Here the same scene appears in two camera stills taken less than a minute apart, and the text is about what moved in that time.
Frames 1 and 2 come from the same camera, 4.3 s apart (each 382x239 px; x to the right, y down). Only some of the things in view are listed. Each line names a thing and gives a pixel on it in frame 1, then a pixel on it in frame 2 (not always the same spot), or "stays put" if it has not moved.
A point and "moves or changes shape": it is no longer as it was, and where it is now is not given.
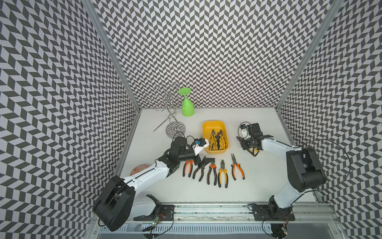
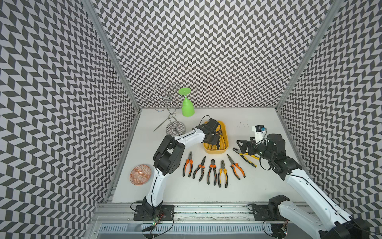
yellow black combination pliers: x=253 y=151 moves or changes shape
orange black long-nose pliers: x=212 y=166 stays put
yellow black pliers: x=220 y=170 stays put
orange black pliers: x=201 y=166 stays put
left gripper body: x=196 y=160 to x=213 y=139
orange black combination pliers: x=191 y=162 stays put
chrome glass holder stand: x=168 y=100 stays put
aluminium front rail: x=216 y=212 stays put
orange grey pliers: x=233 y=167 moves or changes shape
